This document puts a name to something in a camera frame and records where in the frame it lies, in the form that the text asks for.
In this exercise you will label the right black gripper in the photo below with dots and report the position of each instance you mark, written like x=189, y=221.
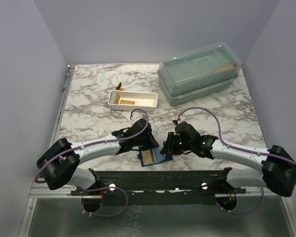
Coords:
x=169, y=148

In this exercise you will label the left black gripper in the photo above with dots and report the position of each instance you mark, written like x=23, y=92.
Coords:
x=151, y=142

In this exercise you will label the blue card holder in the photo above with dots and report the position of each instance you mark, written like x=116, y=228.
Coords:
x=160, y=158

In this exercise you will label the white rectangular tray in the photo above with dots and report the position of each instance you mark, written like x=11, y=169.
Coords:
x=147, y=101

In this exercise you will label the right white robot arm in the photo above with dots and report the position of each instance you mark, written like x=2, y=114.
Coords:
x=272, y=168

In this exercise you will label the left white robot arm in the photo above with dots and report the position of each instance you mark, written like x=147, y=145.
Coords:
x=58, y=166

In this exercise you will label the gold card lying in tray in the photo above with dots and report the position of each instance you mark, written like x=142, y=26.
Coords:
x=126, y=102

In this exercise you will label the stack of cards in tray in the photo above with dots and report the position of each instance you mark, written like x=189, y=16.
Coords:
x=114, y=98

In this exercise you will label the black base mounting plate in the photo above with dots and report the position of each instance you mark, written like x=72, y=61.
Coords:
x=159, y=187

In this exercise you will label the green bin with clear lid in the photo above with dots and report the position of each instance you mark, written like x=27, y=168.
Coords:
x=198, y=73

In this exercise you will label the yellow black handled screwdriver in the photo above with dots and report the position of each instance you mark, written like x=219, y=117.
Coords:
x=118, y=87

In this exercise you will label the right aluminium rail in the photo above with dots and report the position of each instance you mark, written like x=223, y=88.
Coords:
x=254, y=191

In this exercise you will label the aluminium rail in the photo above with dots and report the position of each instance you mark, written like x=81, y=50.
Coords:
x=254, y=191
x=42, y=191

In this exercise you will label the left aluminium rail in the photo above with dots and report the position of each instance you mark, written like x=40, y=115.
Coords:
x=42, y=191

